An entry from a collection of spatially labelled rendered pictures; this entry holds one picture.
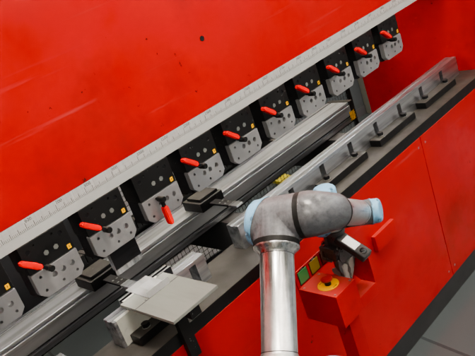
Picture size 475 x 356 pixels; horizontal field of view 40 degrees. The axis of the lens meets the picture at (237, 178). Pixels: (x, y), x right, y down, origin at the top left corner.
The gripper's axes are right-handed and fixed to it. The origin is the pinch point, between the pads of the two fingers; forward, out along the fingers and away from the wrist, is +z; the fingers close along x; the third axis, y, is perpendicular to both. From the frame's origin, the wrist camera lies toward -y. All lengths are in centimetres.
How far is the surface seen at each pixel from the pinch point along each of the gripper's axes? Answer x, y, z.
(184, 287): 49, 21, -25
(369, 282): -4.0, -4.4, 2.6
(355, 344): 8.1, -2.9, 20.6
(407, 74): -161, 69, -8
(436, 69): -138, 38, -20
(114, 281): 55, 51, -23
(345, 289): 10.2, -6.0, -4.6
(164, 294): 54, 25, -25
